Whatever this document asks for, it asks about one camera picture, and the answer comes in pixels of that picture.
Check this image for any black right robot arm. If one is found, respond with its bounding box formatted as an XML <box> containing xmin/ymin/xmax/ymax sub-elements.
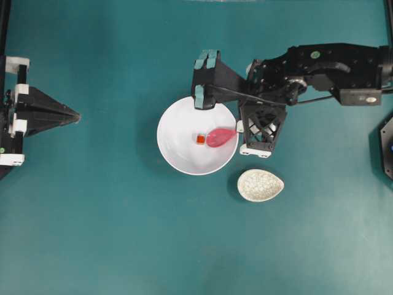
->
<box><xmin>191</xmin><ymin>43</ymin><xmax>392</xmax><ymax>158</ymax></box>

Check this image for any small red block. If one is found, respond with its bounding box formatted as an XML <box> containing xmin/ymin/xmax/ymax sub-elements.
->
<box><xmin>196</xmin><ymin>134</ymin><xmax>205</xmax><ymax>145</ymax></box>

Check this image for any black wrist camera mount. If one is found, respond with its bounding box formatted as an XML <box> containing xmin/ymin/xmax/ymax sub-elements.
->
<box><xmin>337</xmin><ymin>88</ymin><xmax>382</xmax><ymax>106</ymax></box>

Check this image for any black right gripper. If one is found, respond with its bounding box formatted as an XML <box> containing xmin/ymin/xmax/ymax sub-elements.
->
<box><xmin>192</xmin><ymin>49</ymin><xmax>288</xmax><ymax>159</ymax></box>

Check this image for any speckled teardrop spoon rest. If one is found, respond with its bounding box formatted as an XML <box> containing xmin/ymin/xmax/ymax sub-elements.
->
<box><xmin>237</xmin><ymin>169</ymin><xmax>284</xmax><ymax>202</ymax></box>

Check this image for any black right robot arm base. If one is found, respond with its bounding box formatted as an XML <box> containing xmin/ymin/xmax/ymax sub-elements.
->
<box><xmin>379</xmin><ymin>117</ymin><xmax>393</xmax><ymax>179</ymax></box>

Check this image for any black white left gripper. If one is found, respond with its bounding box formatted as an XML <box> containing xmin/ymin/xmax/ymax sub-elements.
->
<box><xmin>1</xmin><ymin>56</ymin><xmax>80</xmax><ymax>178</ymax></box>

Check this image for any pink plastic spoon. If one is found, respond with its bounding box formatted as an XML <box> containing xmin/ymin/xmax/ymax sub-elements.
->
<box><xmin>206</xmin><ymin>128</ymin><xmax>237</xmax><ymax>148</ymax></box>

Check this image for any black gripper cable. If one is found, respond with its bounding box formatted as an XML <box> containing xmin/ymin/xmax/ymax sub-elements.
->
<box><xmin>205</xmin><ymin>82</ymin><xmax>393</xmax><ymax>105</ymax></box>

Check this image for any white round bowl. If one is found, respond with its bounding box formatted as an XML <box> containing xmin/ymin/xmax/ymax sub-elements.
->
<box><xmin>157</xmin><ymin>96</ymin><xmax>239</xmax><ymax>176</ymax></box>

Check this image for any black aluminium frame rail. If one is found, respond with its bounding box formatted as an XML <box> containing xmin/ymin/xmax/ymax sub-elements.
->
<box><xmin>0</xmin><ymin>0</ymin><xmax>12</xmax><ymax>56</ymax></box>

